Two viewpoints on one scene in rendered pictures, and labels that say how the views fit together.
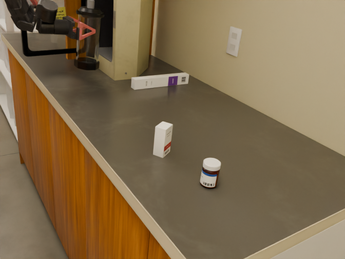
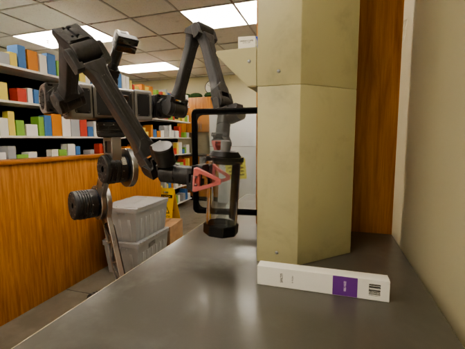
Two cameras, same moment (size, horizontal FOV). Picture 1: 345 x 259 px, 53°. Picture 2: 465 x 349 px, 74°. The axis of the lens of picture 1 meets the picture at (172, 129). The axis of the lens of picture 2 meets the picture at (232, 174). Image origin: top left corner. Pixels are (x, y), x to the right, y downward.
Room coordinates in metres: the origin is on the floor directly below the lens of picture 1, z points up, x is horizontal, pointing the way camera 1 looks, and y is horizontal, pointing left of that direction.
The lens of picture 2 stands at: (0.91, -0.33, 1.27)
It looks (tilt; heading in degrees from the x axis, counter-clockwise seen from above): 6 degrees down; 53
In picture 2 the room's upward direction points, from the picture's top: straight up
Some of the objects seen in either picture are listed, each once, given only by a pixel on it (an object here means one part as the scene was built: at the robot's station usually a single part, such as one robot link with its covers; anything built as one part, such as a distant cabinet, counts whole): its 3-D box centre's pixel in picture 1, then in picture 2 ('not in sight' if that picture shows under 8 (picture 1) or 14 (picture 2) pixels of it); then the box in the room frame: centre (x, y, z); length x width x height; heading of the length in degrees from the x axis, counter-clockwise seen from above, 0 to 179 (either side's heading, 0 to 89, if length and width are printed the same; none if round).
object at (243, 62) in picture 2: not in sight; (250, 79); (1.55, 0.42, 1.46); 0.32 x 0.11 x 0.10; 36
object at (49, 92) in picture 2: not in sight; (59, 97); (1.11, 1.12, 1.45); 0.09 x 0.08 x 0.12; 6
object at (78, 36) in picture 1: (82, 30); (206, 179); (1.36, 0.39, 1.16); 0.09 x 0.07 x 0.07; 127
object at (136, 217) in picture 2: not in sight; (137, 217); (1.96, 2.70, 0.49); 0.60 x 0.42 x 0.33; 36
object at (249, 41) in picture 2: not in sight; (248, 49); (1.52, 0.40, 1.54); 0.05 x 0.05 x 0.06; 41
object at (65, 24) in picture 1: (61, 26); (188, 175); (1.35, 0.47, 1.17); 0.10 x 0.07 x 0.07; 37
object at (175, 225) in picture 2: not in sight; (165, 233); (2.43, 3.09, 0.14); 0.41 x 0.32 x 0.28; 42
